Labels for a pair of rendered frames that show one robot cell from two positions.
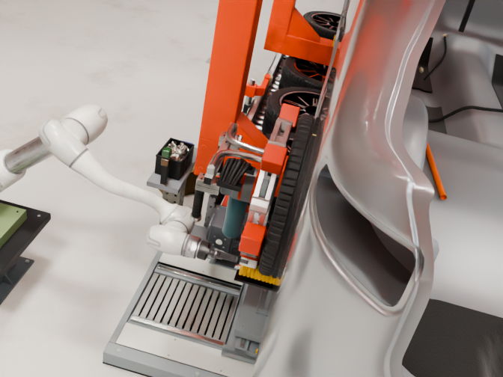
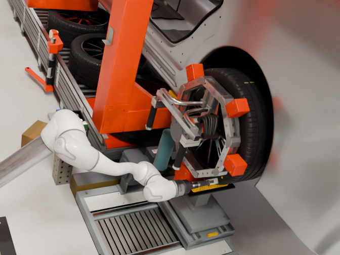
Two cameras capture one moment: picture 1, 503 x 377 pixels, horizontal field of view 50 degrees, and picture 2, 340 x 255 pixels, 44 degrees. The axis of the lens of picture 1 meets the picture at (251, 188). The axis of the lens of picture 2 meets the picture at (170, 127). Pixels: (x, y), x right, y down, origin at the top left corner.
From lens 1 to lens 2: 1.46 m
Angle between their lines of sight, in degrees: 35
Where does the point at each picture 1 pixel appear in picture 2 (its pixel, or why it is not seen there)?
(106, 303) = not seen: outside the picture
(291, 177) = (253, 116)
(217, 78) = (122, 55)
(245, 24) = (145, 10)
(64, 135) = (83, 146)
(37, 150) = (23, 167)
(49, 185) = not seen: outside the picture
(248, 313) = (189, 214)
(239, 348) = (199, 240)
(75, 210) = not seen: outside the picture
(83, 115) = (76, 123)
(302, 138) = (243, 87)
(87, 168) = (105, 165)
